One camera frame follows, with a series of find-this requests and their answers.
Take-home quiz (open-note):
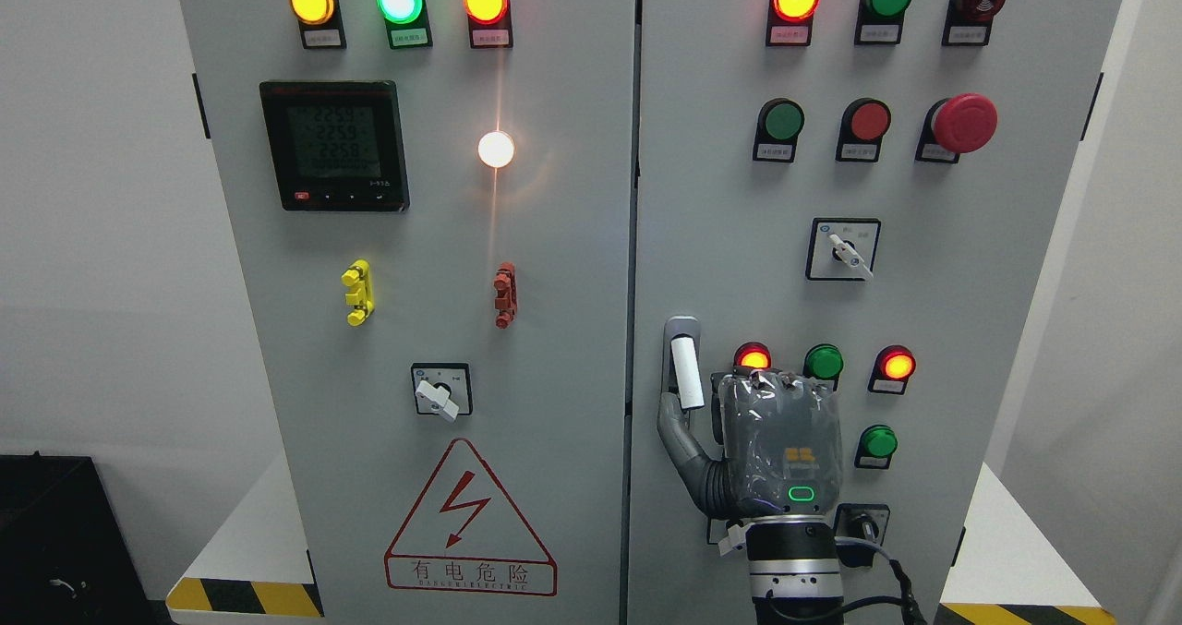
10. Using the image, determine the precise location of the upper right rotary selector switch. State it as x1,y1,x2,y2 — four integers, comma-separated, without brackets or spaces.
805,219,882,282

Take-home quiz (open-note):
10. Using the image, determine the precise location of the grey left cabinet door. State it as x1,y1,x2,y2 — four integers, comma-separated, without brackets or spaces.
180,0,636,624

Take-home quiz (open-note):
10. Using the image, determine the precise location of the green push button upper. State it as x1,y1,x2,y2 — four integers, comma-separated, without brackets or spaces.
753,98,805,163

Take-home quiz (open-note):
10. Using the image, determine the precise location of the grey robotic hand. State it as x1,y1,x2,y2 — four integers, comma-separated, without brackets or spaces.
657,367,844,520

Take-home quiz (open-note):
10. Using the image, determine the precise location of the green lit indicator light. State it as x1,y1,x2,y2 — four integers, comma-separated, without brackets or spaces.
376,0,431,50

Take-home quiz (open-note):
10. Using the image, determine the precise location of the red push button upper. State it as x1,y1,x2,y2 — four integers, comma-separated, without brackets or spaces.
834,98,892,163

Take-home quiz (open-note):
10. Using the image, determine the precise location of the orange indicator light left door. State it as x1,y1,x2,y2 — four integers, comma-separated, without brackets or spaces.
462,0,513,48

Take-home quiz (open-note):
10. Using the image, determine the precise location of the red black buzzer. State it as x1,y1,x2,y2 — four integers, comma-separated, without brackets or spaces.
941,0,1006,47

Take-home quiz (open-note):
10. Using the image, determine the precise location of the green push button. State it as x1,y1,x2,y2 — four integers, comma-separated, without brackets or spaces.
753,98,805,163
855,424,900,470

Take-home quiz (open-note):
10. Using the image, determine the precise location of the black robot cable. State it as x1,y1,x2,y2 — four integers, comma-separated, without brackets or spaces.
771,535,928,625

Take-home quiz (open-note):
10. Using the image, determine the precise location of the red lit indicator top right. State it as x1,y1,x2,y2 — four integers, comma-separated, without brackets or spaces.
766,0,820,47

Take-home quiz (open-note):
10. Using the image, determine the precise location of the red lit indicator lower right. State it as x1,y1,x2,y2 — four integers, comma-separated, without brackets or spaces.
868,344,916,395

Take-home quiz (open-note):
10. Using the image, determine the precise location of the green indicator lower middle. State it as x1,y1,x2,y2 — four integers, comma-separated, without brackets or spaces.
803,343,845,390

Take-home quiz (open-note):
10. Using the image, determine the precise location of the green indicator top right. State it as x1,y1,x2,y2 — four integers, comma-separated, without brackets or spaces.
855,0,913,47

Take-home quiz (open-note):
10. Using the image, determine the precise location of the red plastic clip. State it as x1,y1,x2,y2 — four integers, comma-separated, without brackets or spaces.
491,260,518,330

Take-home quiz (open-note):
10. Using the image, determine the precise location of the black box at left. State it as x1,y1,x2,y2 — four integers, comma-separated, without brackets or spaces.
1,453,155,624

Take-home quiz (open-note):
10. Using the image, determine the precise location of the white platform with hazard stripes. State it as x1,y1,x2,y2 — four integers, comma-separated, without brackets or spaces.
160,457,1115,624

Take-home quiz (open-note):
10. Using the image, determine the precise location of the yellow plastic clip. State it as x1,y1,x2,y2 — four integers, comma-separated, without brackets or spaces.
339,258,375,327

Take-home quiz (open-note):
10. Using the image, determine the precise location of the white lit indicator light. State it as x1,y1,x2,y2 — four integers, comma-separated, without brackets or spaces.
476,130,517,170

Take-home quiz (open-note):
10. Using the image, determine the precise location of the black digital power meter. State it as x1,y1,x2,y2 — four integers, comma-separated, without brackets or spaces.
259,79,410,211

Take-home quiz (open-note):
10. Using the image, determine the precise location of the green push button lower right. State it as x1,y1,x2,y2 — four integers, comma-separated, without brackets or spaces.
855,424,900,470

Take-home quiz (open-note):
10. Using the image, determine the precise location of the black rotary knob switch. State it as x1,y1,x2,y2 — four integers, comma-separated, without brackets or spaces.
833,503,890,569

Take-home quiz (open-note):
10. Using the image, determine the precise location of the lower white rotary selector switch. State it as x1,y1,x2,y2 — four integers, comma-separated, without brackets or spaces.
706,517,748,558

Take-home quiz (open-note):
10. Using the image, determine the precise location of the grey cabinet door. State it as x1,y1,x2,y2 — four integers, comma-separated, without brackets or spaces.
180,0,636,624
626,0,1122,624

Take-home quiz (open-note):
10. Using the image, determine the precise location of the yellow indicator light top left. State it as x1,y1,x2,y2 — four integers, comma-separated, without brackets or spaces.
290,0,348,50

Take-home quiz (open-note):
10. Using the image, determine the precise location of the red emergency stop mushroom button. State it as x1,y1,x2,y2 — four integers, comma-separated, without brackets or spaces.
915,92,999,165

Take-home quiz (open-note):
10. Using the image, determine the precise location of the red lit indicator lower left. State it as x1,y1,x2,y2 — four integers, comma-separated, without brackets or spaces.
733,341,772,371

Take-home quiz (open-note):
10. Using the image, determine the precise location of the silver cabinet door handle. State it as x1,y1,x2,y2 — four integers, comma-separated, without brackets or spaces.
661,315,706,411

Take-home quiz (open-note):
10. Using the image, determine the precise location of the red electric hazard warning sign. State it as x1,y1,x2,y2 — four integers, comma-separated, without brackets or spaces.
384,440,558,598

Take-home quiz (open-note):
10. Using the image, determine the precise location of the grey right cabinet door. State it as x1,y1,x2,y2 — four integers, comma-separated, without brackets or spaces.
626,0,1122,624

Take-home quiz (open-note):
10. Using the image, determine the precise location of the red lit indicator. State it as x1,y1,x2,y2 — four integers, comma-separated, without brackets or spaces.
766,0,820,47
868,344,916,395
733,341,772,371

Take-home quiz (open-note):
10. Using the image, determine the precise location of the left door rotary selector switch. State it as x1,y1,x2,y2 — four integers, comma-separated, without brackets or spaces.
410,363,473,422

